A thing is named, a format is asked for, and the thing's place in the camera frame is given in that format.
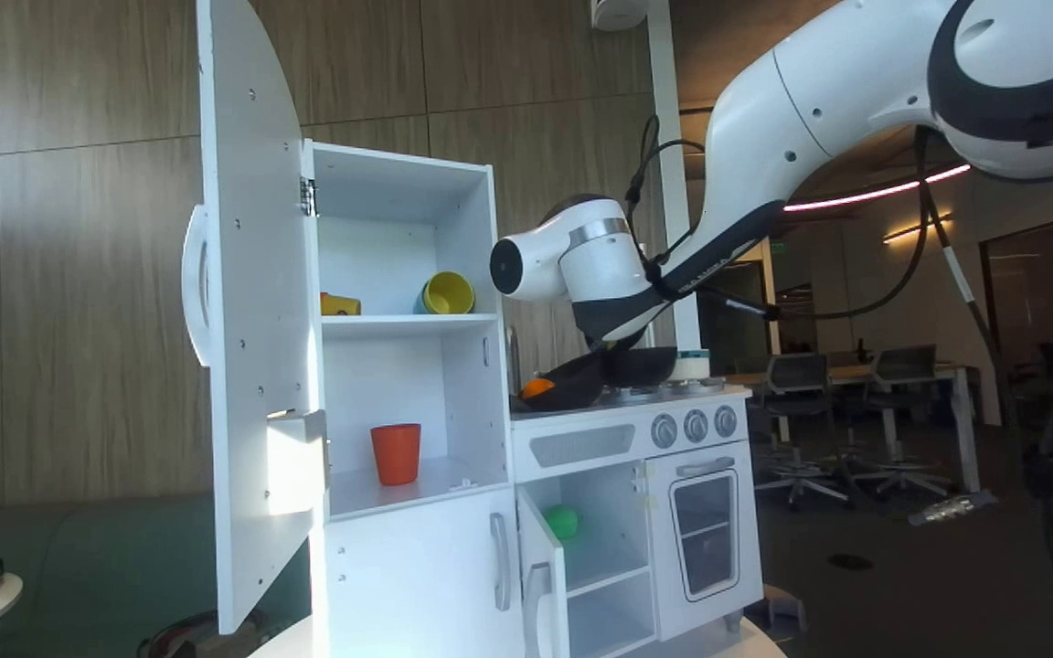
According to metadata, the yellow plastic cup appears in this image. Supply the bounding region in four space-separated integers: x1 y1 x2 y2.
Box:
414 266 480 317

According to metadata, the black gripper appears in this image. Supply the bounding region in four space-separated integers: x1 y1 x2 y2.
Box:
573 292 681 365

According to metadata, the white pot with teal stripe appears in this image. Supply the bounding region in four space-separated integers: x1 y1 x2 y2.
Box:
672 346 716 383

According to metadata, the white oven door with window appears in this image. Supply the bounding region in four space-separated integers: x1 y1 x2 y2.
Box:
643 438 764 640

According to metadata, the tall white fridge door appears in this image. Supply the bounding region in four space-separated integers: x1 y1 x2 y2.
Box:
176 0 332 640

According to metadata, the orange plastic cup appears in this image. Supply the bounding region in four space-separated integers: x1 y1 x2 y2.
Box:
370 421 422 490

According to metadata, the green toy ball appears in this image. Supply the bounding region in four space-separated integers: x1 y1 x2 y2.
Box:
544 505 586 547

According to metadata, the long black cable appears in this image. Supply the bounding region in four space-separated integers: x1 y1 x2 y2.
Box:
616 112 1010 496

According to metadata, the yellow toy block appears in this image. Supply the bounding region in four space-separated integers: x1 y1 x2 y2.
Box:
319 290 366 323

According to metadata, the silver inline cable adapter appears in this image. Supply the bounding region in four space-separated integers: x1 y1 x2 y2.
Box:
906 485 1000 527

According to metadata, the glowing ring ceiling light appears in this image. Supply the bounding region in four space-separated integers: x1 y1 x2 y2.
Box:
778 160 977 218

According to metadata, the small dark box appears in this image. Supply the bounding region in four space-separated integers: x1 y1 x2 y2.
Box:
760 586 811 640

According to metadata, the grey vertical pole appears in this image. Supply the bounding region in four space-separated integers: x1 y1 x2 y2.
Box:
643 0 705 360

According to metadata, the small white cabinet door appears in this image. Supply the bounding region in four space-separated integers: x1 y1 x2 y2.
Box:
516 485 573 658

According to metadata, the grey office chair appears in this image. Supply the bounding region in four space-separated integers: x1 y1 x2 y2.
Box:
846 344 959 505
749 353 850 511

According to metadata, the white cabinet door with handle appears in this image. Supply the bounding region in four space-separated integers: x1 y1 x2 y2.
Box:
320 485 526 658

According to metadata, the white toy kitchen unit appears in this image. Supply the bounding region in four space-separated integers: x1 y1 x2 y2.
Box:
299 136 766 658

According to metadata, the white office desk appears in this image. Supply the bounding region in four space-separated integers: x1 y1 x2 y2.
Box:
718 360 988 496

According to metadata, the dark rounded chair back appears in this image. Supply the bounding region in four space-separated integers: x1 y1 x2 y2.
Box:
133 607 230 658

